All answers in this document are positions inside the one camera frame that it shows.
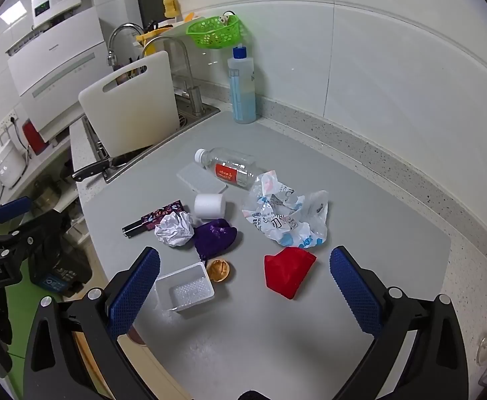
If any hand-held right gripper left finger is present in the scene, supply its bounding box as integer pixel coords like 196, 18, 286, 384
23, 247, 161, 400

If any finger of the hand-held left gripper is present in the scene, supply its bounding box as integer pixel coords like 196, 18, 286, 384
0, 196, 34, 235
0, 210, 72, 259

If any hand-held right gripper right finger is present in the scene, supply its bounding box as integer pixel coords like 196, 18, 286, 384
329, 246, 469, 400

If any white plastic tray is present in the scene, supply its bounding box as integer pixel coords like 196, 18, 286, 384
155, 262, 216, 313

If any black trash bin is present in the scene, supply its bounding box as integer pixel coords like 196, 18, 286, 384
29, 217, 93, 296

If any purple velvet pouch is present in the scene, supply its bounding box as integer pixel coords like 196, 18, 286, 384
193, 218, 238, 259

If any person's left hand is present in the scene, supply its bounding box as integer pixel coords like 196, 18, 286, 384
0, 287, 14, 346

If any metal pot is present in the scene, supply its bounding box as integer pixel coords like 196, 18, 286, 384
33, 179, 63, 210

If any open white shelf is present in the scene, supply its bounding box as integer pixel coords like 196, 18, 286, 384
0, 133, 91, 255

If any white storage box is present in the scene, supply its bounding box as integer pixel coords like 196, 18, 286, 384
66, 219, 92, 246

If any white rice cooker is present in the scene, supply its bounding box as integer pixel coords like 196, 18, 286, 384
0, 144, 27, 188

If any crumpled white paper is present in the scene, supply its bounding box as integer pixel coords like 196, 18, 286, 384
154, 211, 195, 248

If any red container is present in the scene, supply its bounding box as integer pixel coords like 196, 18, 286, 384
22, 119, 46, 155

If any dark patterned box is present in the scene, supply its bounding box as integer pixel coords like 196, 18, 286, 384
122, 200, 184, 238

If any crumpled clear plastic bag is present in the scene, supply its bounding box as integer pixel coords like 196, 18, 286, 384
242, 171, 329, 247

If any white cup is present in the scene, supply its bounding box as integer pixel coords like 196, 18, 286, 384
194, 193, 226, 220

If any white dishwasher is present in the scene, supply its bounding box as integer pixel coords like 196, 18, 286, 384
6, 7, 106, 142

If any white cutting board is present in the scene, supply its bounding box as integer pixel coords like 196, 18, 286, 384
78, 51, 180, 157

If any clear plastic bottle red label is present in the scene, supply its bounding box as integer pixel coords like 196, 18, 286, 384
194, 147, 261, 187

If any steel kitchen sink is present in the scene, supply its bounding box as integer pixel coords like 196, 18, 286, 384
83, 94, 221, 184

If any tall chrome gooseneck faucet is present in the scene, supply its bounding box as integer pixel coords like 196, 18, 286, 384
141, 35, 204, 116

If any chrome faucet with sprayer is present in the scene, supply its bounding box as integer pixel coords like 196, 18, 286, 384
108, 24, 146, 67

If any yellow plastic rack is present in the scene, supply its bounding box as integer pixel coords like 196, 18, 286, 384
136, 19, 194, 45

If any blue-capped detergent bottle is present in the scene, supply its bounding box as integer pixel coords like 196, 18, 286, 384
227, 44, 257, 125

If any green plastic basket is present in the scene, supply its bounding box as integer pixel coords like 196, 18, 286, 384
186, 15, 246, 49

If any black-handled kitchen knife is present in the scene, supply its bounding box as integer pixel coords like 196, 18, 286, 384
71, 154, 136, 183

